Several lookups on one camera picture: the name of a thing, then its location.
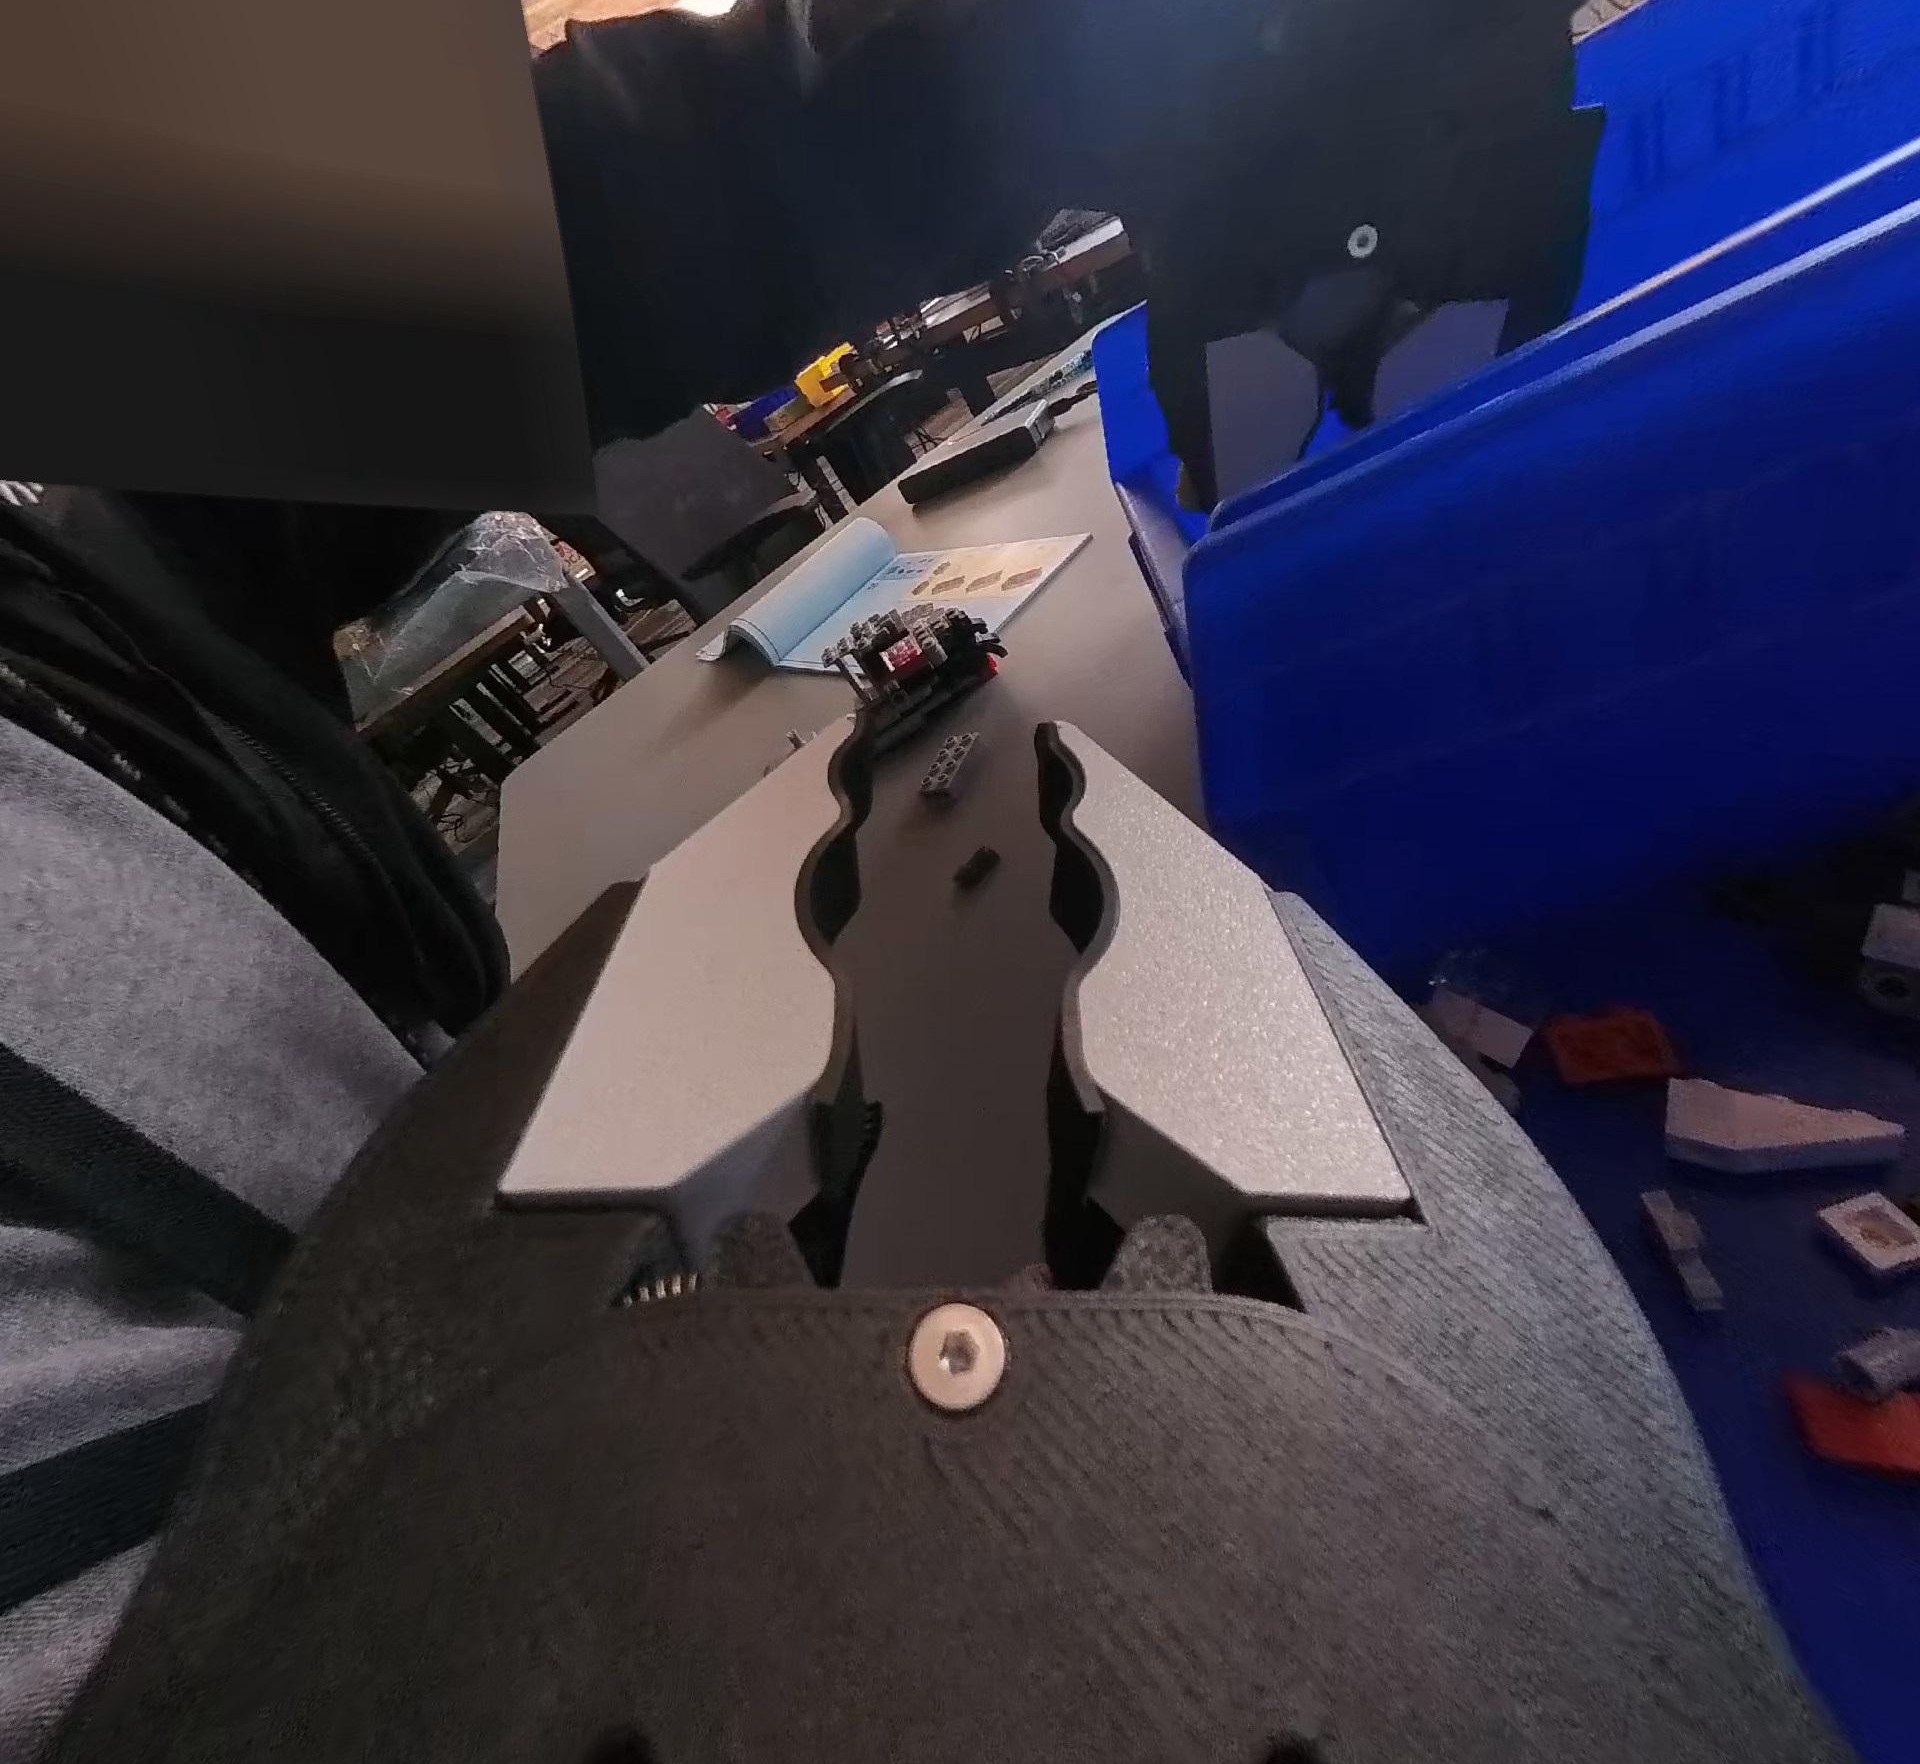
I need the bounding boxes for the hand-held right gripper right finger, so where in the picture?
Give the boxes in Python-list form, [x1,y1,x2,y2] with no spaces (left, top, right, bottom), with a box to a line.
[1037,720,1419,1286]

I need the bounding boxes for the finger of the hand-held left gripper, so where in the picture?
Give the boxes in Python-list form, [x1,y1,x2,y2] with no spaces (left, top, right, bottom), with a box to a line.
[1204,323,1326,508]
[1365,292,1513,426]

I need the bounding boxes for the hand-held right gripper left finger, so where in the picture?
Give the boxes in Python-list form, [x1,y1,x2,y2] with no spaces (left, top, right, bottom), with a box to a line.
[498,717,881,1286]

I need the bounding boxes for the blue plastic bin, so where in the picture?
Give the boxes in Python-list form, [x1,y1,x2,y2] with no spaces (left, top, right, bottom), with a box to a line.
[1089,0,1920,685]
[1181,195,1920,1764]

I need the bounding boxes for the grey black toy brick model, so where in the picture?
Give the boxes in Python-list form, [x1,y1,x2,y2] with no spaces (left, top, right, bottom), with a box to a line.
[822,605,1008,751]

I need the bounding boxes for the grey desk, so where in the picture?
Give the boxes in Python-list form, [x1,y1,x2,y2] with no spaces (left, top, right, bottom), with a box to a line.
[495,339,1208,1286]

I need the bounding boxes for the long work table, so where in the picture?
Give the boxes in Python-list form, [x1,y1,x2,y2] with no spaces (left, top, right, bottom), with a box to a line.
[871,217,1126,400]

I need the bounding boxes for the black flat device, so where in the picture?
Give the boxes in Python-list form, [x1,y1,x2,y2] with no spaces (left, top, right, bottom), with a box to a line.
[897,399,1051,504]

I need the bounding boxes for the dark table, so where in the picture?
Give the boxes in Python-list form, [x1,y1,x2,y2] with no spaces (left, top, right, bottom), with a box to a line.
[338,579,649,776]

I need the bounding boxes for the toy brick instruction booklet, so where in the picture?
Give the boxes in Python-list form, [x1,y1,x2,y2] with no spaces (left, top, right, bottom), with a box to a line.
[696,516,1094,676]

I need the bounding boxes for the person's black jacket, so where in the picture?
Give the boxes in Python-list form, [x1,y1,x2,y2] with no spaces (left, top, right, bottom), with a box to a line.
[0,490,511,1032]

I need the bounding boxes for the plastic-wrapped bundle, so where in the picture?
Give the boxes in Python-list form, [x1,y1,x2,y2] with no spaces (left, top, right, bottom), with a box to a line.
[338,512,571,656]

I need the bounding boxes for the black white toy brick pile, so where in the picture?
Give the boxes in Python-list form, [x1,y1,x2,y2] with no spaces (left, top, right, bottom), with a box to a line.
[1417,863,1920,1481]

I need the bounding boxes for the person's grey sweatshirt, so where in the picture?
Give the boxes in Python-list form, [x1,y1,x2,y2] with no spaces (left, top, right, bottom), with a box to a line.
[0,713,430,1616]

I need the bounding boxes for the black office chair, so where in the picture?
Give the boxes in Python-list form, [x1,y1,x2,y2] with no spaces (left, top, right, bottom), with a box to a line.
[593,406,827,579]

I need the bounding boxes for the black webbing strap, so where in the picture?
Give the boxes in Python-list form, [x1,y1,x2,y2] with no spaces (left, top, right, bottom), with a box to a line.
[0,1043,294,1316]

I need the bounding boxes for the black dotted strap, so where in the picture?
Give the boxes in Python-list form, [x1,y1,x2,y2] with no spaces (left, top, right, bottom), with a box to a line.
[0,645,228,882]

